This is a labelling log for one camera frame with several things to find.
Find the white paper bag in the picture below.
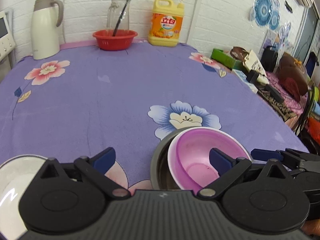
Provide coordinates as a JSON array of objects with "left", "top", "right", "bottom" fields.
[{"left": 230, "top": 47, "right": 269, "bottom": 85}]

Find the white thermos jug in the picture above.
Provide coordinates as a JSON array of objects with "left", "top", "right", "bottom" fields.
[{"left": 30, "top": 0, "right": 64, "bottom": 60}]

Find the red plastic basket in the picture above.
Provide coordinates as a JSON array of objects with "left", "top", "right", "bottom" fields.
[{"left": 93, "top": 29, "right": 138, "bottom": 51}]

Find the white ceramic cartoon bowl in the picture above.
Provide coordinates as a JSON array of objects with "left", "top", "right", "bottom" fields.
[{"left": 166, "top": 126, "right": 253, "bottom": 191}]

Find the black power adapter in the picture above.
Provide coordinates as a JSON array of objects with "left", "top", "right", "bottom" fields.
[{"left": 246, "top": 70, "right": 284, "bottom": 103}]

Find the purple floral tablecloth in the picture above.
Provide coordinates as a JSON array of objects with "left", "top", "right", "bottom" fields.
[{"left": 1, "top": 43, "right": 306, "bottom": 189}]

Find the black stirring stick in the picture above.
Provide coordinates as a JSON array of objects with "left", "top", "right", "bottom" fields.
[{"left": 112, "top": 0, "right": 133, "bottom": 38}]

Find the white water dispenser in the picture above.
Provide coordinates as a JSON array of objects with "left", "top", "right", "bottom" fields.
[{"left": 0, "top": 11, "right": 16, "bottom": 61}]

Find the stainless steel bowl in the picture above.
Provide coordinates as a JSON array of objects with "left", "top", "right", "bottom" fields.
[{"left": 150, "top": 127, "right": 189, "bottom": 191}]

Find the brown leather bag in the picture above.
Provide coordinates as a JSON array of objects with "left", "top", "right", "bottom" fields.
[{"left": 276, "top": 53, "right": 308, "bottom": 102}]

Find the yellow dish soap bottle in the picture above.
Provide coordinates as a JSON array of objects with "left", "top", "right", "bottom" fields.
[{"left": 148, "top": 0, "right": 184, "bottom": 47}]

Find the blue paper fan decoration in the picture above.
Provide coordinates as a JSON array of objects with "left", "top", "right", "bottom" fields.
[{"left": 248, "top": 0, "right": 280, "bottom": 30}]

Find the white plate stack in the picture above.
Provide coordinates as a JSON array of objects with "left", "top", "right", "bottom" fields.
[{"left": 0, "top": 154, "right": 47, "bottom": 239}]

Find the green cardboard box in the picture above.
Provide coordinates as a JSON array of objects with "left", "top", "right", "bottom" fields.
[{"left": 211, "top": 48, "right": 245, "bottom": 71}]

